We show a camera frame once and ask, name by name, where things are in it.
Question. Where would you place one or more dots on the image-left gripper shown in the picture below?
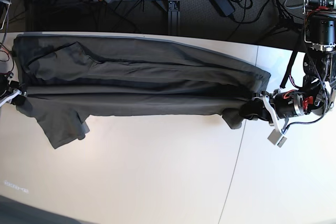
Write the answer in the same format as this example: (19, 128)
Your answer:
(11, 91)

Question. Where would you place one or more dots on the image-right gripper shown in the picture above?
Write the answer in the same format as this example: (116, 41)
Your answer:
(276, 108)

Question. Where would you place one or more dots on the dark grey T-shirt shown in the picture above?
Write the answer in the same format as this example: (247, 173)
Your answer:
(69, 78)

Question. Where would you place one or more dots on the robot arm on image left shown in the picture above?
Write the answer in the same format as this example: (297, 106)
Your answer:
(5, 6)

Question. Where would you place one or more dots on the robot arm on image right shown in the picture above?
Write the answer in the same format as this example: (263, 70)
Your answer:
(308, 85)

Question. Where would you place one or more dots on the black tripod stand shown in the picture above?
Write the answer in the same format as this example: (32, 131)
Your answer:
(285, 23)

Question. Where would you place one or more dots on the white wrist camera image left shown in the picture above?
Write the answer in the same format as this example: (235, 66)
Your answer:
(277, 138)

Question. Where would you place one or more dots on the aluminium frame post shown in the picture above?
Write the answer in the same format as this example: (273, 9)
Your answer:
(173, 15)

